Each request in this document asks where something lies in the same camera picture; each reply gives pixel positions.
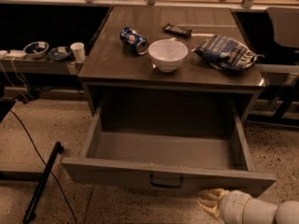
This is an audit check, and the black floor cable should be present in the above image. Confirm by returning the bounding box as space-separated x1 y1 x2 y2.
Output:
8 109 78 224

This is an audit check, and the black drawer handle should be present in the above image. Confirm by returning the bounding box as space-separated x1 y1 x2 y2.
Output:
149 175 184 189

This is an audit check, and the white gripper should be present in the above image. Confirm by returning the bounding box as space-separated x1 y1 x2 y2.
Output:
198 189 251 224

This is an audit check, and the grey top drawer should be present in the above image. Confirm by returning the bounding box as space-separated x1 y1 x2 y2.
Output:
62 98 276 195

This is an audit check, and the white power strip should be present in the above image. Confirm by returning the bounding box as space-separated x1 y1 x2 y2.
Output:
0 49 26 59

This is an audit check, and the grey cabinet with top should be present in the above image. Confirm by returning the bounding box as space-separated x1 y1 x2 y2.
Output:
78 6 265 119

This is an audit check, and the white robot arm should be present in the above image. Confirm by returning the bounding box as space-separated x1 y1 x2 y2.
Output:
198 189 299 224

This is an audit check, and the white and blue bowl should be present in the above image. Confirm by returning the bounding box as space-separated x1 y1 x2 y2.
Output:
23 41 50 59

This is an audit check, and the blue soda can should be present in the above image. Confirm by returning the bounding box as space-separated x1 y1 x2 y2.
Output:
120 27 149 55

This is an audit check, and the blue chip bag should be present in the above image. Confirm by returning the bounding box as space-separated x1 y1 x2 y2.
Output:
193 35 259 72

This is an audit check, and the blue shallow bowl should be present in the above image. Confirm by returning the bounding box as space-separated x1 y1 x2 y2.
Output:
48 47 71 62

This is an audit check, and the black metal stand leg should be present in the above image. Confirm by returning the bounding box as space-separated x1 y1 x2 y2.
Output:
22 142 64 224

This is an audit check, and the grey side shelf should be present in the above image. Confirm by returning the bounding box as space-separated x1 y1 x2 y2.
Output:
0 58 83 76

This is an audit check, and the white paper cup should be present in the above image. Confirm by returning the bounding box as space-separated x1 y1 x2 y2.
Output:
70 42 86 63

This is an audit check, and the black remote control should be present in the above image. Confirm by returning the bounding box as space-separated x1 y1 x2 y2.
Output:
163 23 192 38

